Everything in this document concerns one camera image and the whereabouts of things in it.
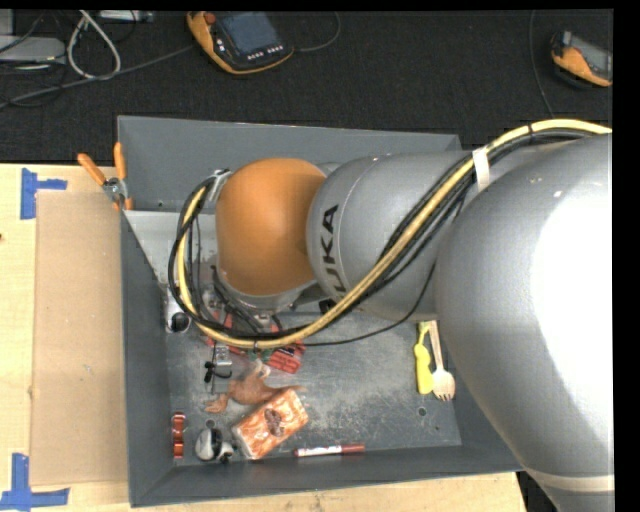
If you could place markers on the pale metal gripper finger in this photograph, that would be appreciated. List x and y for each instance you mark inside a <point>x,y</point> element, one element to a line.
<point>223,356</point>

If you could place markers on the orange-brown toy animal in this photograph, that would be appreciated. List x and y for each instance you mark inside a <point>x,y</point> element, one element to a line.
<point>250,391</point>

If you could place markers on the orange printed packet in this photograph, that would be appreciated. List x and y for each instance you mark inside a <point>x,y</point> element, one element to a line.
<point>270,424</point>

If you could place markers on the black and white toy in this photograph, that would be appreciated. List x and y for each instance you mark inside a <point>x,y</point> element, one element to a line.
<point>209,444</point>

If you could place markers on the red curved plastic piece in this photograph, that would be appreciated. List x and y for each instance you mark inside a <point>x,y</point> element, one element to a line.
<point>178,435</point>

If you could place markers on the brown cardboard board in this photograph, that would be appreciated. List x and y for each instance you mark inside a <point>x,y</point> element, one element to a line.
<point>75,325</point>

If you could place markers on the red marker pen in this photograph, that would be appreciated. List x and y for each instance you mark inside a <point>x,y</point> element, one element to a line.
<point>327,450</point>

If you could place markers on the grey metal bin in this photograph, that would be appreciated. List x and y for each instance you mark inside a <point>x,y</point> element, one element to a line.
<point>360,400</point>

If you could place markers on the yellow plastic utensil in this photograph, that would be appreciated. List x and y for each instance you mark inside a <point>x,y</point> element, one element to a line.
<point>424,370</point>

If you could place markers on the pale wooden fork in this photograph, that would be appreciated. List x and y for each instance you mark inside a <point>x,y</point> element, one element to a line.
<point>443,384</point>

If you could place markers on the black cylinder on white bracket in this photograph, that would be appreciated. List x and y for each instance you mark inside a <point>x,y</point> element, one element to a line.
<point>180,322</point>

